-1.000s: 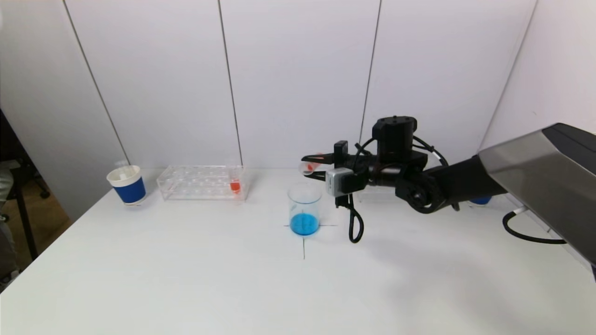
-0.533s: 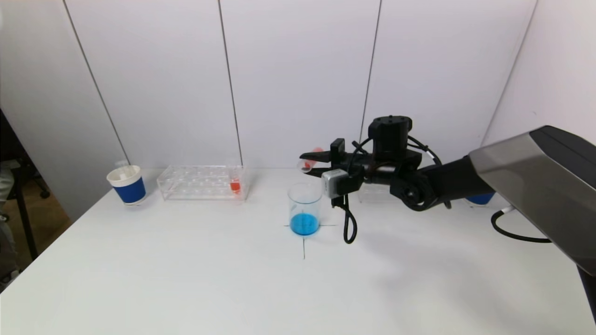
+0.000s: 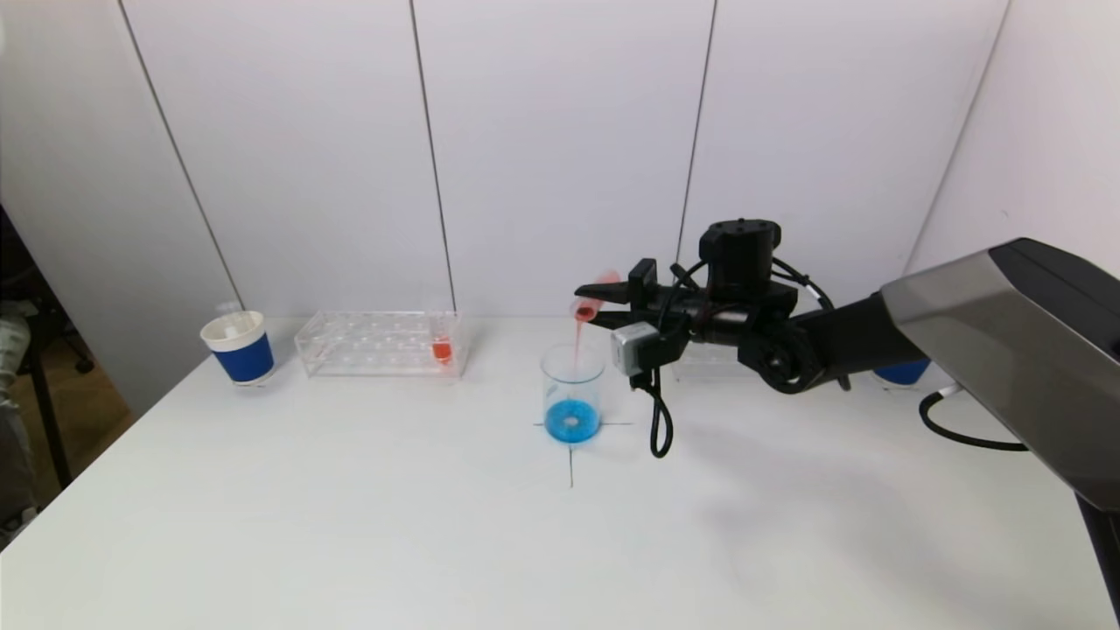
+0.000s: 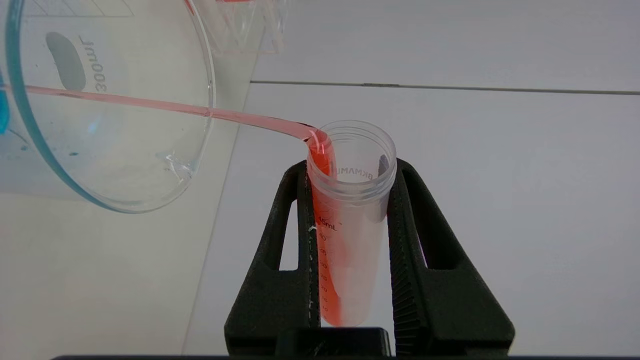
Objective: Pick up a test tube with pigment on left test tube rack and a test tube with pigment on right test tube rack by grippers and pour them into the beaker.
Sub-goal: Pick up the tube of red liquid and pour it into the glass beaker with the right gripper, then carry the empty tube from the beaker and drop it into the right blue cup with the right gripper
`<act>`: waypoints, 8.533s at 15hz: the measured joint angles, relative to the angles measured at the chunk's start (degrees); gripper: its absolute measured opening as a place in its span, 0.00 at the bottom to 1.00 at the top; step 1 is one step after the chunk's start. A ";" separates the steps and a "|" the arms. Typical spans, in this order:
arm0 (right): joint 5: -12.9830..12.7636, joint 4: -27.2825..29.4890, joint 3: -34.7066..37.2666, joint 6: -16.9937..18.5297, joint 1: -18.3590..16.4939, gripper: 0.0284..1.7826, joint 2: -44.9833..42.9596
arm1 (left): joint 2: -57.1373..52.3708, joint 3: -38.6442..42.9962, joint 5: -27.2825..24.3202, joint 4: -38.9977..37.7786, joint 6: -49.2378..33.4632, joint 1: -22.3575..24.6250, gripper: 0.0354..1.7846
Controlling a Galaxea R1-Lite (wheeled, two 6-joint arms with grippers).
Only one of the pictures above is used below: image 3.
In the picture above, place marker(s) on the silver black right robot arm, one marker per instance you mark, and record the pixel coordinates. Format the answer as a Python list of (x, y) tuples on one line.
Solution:
[(1006, 350)]

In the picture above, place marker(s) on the test tube with red pigment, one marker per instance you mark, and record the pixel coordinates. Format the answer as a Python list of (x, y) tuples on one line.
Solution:
[(591, 302), (442, 350)]

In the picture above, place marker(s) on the person in grey trousers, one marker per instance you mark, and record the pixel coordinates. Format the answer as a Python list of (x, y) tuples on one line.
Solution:
[(10, 420)]

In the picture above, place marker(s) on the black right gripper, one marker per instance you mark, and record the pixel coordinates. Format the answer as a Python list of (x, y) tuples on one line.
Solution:
[(643, 286)]

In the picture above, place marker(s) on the white black sneaker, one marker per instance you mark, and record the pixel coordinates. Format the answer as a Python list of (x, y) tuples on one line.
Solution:
[(13, 527)]

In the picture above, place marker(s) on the test tube with blue pigment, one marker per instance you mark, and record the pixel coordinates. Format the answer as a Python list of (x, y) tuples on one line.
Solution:
[(227, 319)]

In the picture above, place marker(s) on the black metal stand leg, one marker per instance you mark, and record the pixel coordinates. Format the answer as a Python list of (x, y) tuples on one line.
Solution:
[(52, 411)]

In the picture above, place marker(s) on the clear glass beaker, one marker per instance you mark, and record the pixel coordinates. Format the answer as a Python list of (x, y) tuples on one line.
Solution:
[(572, 420)]

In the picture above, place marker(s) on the clear acrylic test tube rack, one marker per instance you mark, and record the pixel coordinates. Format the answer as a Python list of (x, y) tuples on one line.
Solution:
[(709, 363), (376, 350)]

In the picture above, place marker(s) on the blue white paper cup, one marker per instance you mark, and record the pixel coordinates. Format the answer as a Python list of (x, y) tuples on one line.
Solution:
[(901, 374), (245, 359)]

